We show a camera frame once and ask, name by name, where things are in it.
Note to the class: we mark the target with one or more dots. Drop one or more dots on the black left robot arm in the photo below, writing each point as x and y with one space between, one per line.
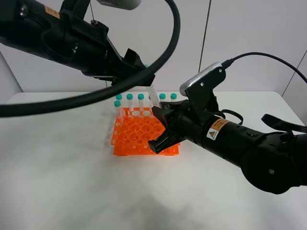
23 21

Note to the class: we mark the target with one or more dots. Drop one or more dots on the back row tube far left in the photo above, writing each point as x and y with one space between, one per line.
119 97

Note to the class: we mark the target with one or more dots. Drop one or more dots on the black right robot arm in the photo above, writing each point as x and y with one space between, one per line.
272 162

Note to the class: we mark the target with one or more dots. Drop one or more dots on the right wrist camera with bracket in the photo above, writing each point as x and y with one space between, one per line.
199 90

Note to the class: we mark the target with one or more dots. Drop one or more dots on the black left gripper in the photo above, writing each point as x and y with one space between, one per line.
73 42

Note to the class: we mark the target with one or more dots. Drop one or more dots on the orange test tube rack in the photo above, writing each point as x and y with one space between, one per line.
132 132

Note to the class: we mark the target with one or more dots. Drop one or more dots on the second row left tube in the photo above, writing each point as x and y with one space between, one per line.
119 110

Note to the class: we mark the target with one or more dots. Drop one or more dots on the green capped test tube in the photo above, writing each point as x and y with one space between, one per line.
153 96

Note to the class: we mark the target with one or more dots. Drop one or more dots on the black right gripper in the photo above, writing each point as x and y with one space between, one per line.
182 122

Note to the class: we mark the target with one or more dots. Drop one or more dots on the back row tube far right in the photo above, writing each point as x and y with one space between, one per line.
173 97

